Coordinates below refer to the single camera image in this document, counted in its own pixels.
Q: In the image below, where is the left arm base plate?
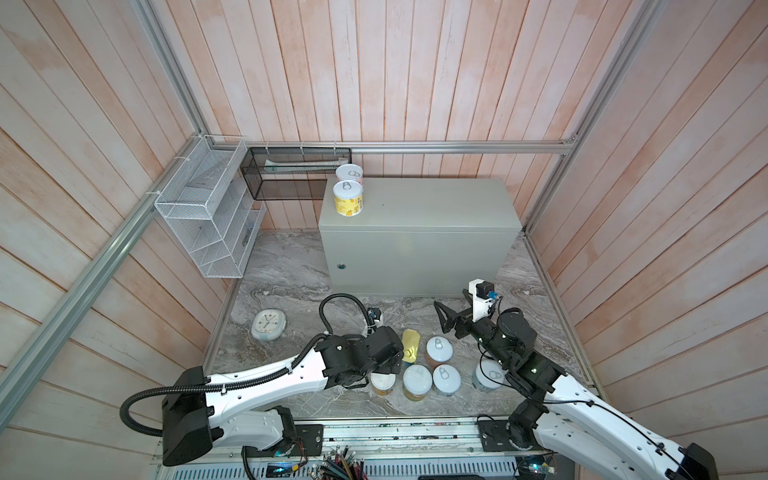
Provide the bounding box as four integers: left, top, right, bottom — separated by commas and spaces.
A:
241, 423, 324, 458

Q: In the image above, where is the black corrugated cable hose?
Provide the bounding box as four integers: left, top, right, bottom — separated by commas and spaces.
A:
118, 332, 328, 438

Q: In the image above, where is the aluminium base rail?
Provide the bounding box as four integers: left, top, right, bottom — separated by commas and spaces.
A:
149, 416, 652, 480

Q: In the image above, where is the yellow can plain lid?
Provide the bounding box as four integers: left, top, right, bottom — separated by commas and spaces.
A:
370, 373, 397, 396

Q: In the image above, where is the pink label white can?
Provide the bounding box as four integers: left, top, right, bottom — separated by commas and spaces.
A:
335, 163, 364, 185

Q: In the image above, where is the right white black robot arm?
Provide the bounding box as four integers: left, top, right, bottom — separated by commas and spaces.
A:
434, 302, 718, 479

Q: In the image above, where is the white wire mesh shelf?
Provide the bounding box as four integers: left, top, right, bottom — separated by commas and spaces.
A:
155, 135, 265, 279

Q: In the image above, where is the small white round clock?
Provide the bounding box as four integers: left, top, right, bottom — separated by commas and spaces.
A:
250, 308, 287, 342

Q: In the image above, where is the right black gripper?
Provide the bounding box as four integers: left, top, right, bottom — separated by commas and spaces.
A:
436, 288, 511, 368

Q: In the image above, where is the grey metal cabinet box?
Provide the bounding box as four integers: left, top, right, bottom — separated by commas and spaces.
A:
318, 178, 522, 297

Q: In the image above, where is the black mesh wall basket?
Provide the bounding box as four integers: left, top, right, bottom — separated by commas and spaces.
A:
240, 146, 352, 201

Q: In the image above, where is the blue label pull-tab can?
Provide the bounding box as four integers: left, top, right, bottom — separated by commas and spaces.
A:
433, 364, 462, 396

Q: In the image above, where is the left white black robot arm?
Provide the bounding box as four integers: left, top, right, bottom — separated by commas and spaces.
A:
161, 326, 404, 466

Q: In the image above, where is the teal label pull-tab can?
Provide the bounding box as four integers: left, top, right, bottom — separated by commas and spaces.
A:
472, 359, 506, 392

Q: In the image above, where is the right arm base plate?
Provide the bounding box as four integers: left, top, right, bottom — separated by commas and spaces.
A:
476, 416, 538, 452

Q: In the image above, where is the yellow oval sardine tin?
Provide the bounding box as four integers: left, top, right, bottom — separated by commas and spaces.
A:
402, 329, 421, 365

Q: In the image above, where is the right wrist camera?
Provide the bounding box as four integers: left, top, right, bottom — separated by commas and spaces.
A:
468, 279, 499, 323

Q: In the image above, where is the yellow label white-lid can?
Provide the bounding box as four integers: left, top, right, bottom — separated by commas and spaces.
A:
333, 180, 363, 217

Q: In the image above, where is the orange can plain lid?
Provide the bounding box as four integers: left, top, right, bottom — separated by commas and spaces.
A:
403, 365, 433, 401

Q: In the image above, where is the brown label pull-tab can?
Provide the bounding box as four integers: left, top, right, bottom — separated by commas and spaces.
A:
425, 336, 454, 369

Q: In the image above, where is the colourful wire bundle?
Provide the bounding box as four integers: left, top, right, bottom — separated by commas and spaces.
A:
317, 452, 368, 480

